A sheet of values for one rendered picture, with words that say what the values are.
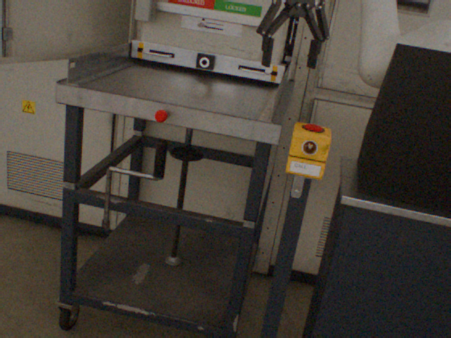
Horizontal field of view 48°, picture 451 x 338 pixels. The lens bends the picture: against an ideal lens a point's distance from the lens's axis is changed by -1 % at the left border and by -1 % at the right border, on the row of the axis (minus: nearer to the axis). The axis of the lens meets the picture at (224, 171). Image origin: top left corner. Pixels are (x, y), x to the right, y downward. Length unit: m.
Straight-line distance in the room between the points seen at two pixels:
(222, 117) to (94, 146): 0.99
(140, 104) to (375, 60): 0.64
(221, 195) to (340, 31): 0.80
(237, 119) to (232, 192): 0.84
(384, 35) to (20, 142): 1.58
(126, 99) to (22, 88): 0.98
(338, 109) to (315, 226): 0.50
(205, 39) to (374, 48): 0.61
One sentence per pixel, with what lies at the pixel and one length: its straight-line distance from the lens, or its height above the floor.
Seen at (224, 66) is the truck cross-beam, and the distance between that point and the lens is 1.78.
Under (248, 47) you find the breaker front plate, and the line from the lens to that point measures 1.77.
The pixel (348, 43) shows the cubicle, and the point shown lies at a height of 1.02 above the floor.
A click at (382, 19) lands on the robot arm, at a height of 1.13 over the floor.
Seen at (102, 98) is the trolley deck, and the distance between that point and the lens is 1.41.
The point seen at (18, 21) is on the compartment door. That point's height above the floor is 0.96.
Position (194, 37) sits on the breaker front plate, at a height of 0.97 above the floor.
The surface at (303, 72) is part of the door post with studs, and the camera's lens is 1.97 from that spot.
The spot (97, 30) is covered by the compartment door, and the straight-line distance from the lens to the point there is 1.96.
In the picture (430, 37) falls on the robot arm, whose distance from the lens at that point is 1.41.
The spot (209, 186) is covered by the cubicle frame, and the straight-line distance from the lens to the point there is 2.13.
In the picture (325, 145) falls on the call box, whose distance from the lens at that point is 1.08.
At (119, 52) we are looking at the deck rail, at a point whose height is 0.89.
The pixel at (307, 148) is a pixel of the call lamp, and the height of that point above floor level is 0.87.
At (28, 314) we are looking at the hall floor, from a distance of 1.94.
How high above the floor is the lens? 1.17
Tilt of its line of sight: 21 degrees down
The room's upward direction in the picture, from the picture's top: 9 degrees clockwise
